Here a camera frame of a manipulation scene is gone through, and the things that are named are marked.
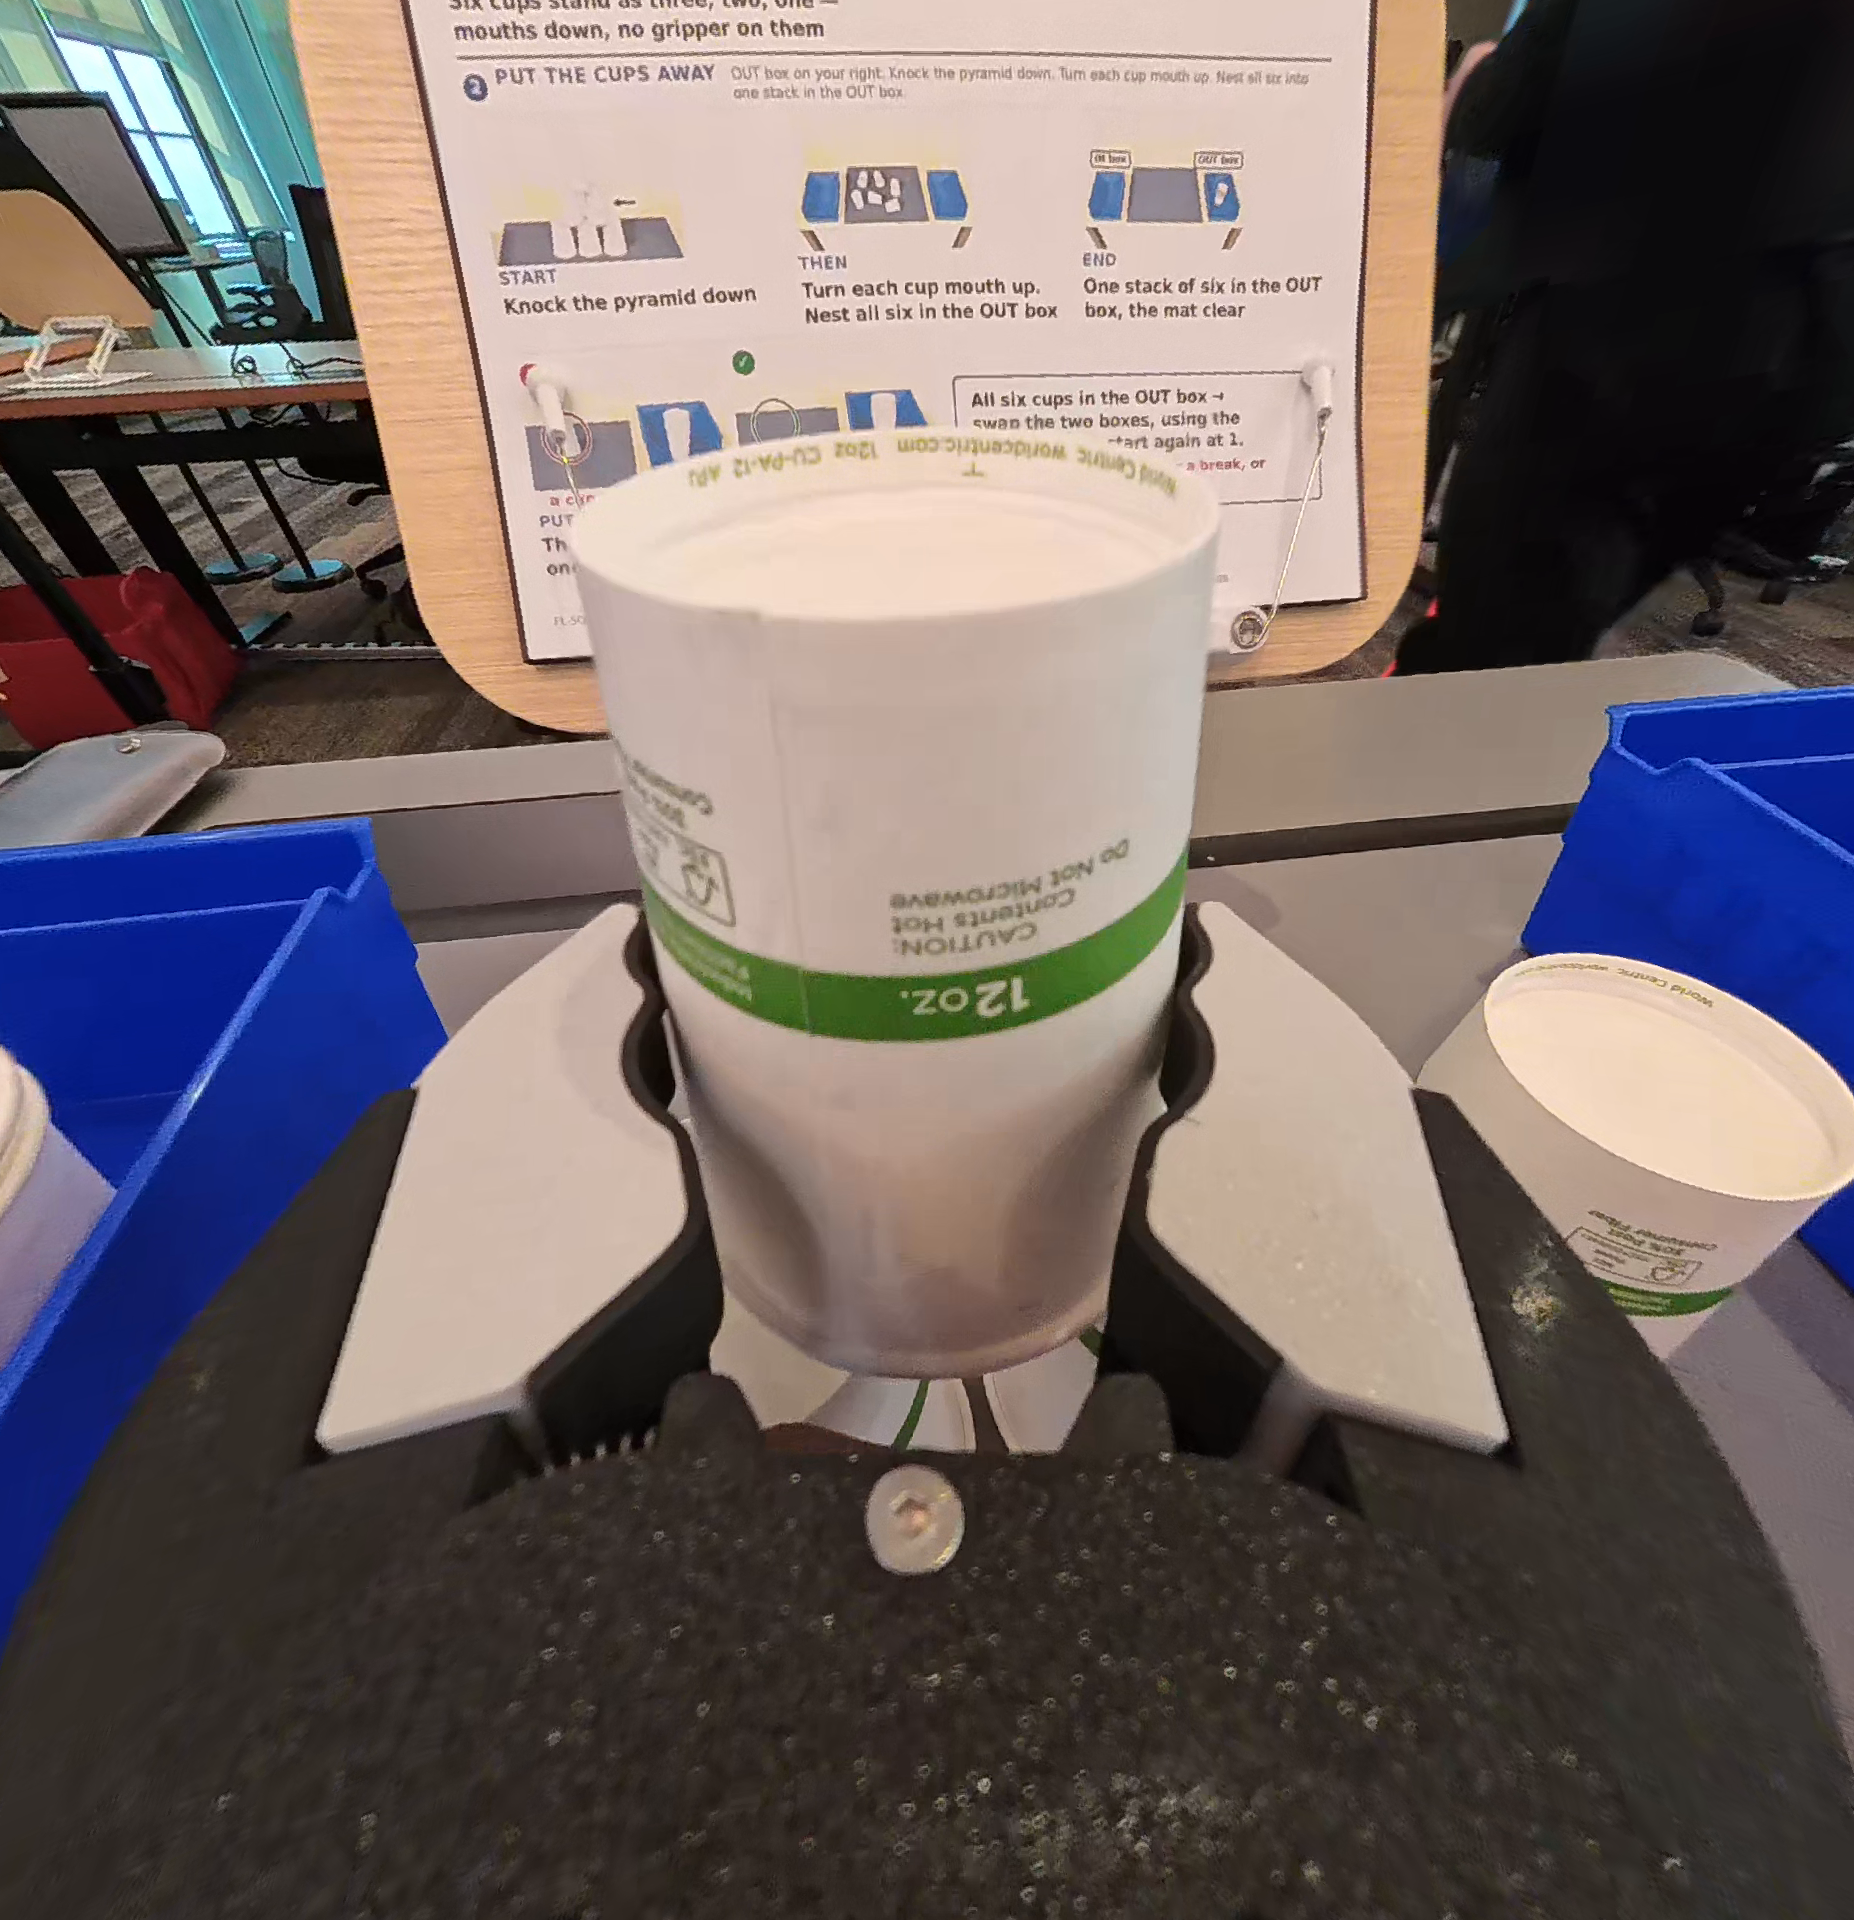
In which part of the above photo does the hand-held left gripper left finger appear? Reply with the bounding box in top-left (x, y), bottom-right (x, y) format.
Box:
top-left (315, 905), bottom-right (727, 1470)

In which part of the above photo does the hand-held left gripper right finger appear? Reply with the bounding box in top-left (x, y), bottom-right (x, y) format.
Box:
top-left (1101, 899), bottom-right (1518, 1470)

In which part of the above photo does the blue plastic bin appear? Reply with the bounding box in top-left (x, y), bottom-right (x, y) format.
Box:
top-left (1518, 692), bottom-right (1854, 1326)
top-left (0, 858), bottom-right (454, 1703)

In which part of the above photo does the stack of white paper cups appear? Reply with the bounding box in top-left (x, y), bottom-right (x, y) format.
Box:
top-left (0, 1032), bottom-right (121, 1415)

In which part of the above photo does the red bag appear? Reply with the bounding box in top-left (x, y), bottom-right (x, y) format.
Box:
top-left (0, 566), bottom-right (244, 754)

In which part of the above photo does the wooden display board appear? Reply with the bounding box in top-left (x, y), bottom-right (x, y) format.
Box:
top-left (287, 0), bottom-right (1448, 742)

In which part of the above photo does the brown wooden desk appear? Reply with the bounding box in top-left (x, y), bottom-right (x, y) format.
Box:
top-left (0, 341), bottom-right (395, 609)

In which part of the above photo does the black swivel chair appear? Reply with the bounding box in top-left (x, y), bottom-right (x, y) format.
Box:
top-left (207, 185), bottom-right (363, 352)

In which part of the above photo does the clear acrylic stand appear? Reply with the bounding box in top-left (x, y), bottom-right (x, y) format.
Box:
top-left (10, 316), bottom-right (129, 396)

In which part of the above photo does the printed instruction sheet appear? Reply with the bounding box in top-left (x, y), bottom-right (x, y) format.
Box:
top-left (398, 0), bottom-right (1382, 666)

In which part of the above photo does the black easel board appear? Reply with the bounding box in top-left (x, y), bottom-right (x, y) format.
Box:
top-left (0, 90), bottom-right (189, 268)

